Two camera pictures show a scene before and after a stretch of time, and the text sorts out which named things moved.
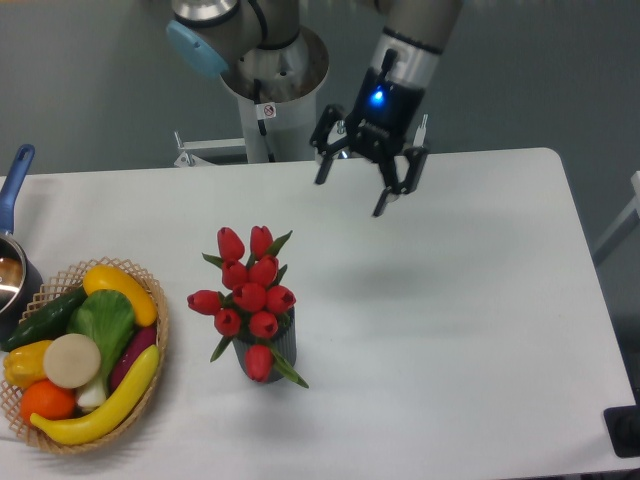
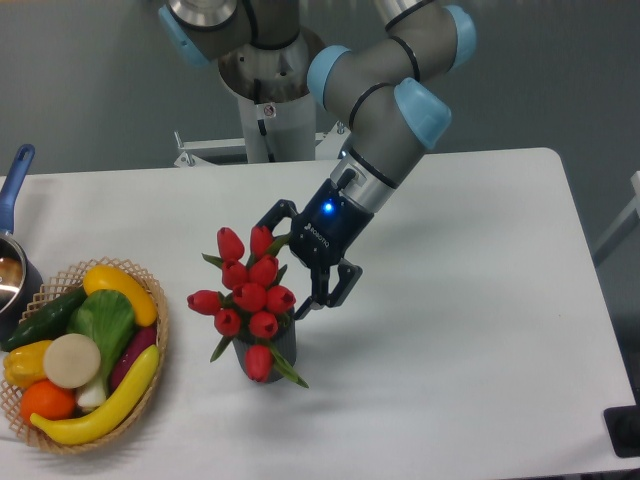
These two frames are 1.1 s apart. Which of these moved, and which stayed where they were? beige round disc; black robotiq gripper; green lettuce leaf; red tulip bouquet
Moved: black robotiq gripper
Stayed: red tulip bouquet; beige round disc; green lettuce leaf
